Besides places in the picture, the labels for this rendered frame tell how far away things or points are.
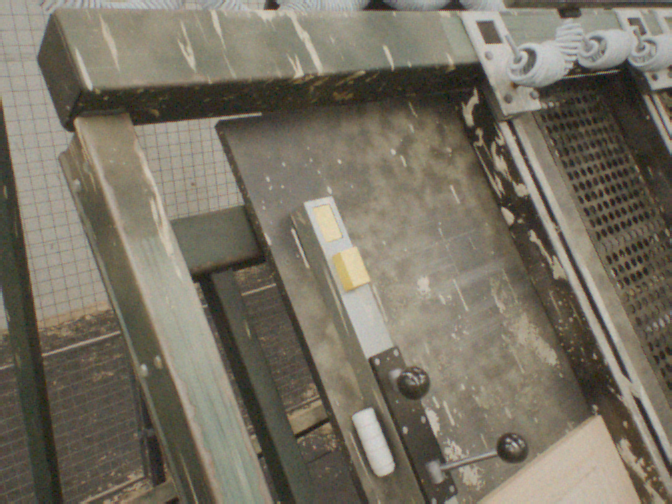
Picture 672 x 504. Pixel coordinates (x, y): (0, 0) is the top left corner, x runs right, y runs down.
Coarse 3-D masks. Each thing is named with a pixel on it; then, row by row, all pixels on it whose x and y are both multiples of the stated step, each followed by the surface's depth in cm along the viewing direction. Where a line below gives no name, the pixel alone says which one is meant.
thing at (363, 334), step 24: (312, 216) 84; (336, 216) 86; (312, 240) 84; (336, 240) 84; (312, 264) 85; (336, 288) 82; (360, 288) 84; (336, 312) 83; (360, 312) 83; (360, 336) 81; (384, 336) 84; (360, 360) 82; (360, 384) 83; (384, 408) 80; (384, 432) 81; (408, 480) 80
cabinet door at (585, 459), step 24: (576, 432) 101; (600, 432) 104; (552, 456) 96; (576, 456) 99; (600, 456) 102; (528, 480) 92; (552, 480) 95; (576, 480) 97; (600, 480) 101; (624, 480) 103
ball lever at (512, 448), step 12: (516, 432) 76; (504, 444) 75; (516, 444) 74; (528, 444) 75; (468, 456) 78; (480, 456) 77; (492, 456) 76; (504, 456) 75; (516, 456) 74; (432, 468) 79; (444, 468) 79; (456, 468) 78; (432, 480) 79
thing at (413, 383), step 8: (408, 368) 71; (416, 368) 70; (392, 376) 80; (400, 376) 70; (408, 376) 70; (416, 376) 69; (424, 376) 70; (392, 384) 80; (400, 384) 70; (408, 384) 69; (416, 384) 69; (424, 384) 69; (400, 392) 70; (408, 392) 69; (416, 392) 69; (424, 392) 69; (416, 400) 70
